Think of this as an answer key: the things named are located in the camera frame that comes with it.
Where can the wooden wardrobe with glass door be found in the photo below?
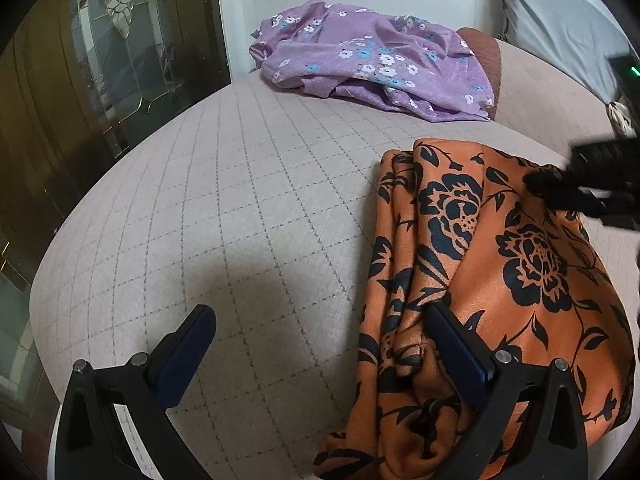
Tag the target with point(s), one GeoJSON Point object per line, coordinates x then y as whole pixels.
{"type": "Point", "coordinates": [75, 110]}

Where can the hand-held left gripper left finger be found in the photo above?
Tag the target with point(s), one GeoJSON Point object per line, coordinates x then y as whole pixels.
{"type": "Point", "coordinates": [185, 355]}

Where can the orange black floral garment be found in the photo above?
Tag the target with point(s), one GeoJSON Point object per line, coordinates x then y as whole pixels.
{"type": "Point", "coordinates": [500, 310]}

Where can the pink quilted bed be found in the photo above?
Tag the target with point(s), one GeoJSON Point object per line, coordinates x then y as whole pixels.
{"type": "Point", "coordinates": [225, 210]}

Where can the pink pillow with brown edge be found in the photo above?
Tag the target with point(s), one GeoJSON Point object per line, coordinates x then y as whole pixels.
{"type": "Point", "coordinates": [540, 95]}

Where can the black white floral cloth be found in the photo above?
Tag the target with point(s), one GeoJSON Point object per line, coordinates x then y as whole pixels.
{"type": "Point", "coordinates": [620, 117]}

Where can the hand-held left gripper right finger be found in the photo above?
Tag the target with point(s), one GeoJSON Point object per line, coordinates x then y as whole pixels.
{"type": "Point", "coordinates": [460, 355]}

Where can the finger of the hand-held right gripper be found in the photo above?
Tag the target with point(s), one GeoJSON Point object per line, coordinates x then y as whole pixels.
{"type": "Point", "coordinates": [605, 155]}
{"type": "Point", "coordinates": [575, 195]}

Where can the grey pillow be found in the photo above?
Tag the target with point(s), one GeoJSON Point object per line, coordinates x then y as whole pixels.
{"type": "Point", "coordinates": [555, 25]}

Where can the purple floral garment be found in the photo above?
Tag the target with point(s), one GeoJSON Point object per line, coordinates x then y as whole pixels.
{"type": "Point", "coordinates": [350, 70]}

